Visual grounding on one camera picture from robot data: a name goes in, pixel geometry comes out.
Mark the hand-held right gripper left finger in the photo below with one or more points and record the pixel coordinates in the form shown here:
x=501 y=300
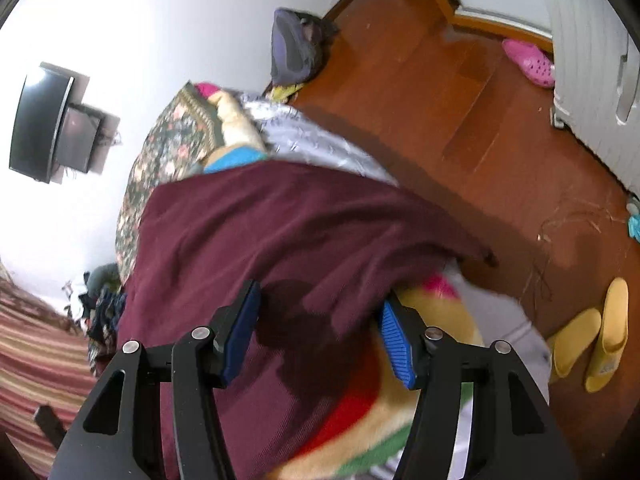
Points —
x=239 y=330

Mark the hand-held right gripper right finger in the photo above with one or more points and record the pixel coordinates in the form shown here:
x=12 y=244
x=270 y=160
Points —
x=396 y=345

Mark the maroon garment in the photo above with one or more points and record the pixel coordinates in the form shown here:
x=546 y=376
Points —
x=280 y=260

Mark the pile of dark clothes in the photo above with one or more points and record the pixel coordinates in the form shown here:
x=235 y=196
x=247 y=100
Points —
x=102 y=310

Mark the colourful printed blanket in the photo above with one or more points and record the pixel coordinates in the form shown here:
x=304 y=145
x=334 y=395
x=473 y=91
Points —
x=370 y=410

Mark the yellow slipper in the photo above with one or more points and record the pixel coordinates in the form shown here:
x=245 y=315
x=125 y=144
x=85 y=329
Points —
x=607 y=335
x=575 y=342

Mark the floral quilt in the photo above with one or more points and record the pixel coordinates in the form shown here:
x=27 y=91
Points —
x=165 y=150

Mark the striped curtain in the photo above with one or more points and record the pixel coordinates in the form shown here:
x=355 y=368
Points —
x=37 y=360

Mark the teal crumpled object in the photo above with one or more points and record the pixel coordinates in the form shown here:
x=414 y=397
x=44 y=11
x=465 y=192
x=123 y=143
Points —
x=634 y=220

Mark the purple backpack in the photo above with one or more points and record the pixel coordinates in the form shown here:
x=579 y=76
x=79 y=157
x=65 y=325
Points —
x=295 y=45

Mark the pink clog shoe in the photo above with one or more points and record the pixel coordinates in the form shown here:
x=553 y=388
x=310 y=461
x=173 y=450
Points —
x=531 y=62

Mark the wall-mounted television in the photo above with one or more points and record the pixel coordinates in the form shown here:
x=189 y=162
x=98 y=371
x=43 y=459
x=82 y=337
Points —
x=47 y=122

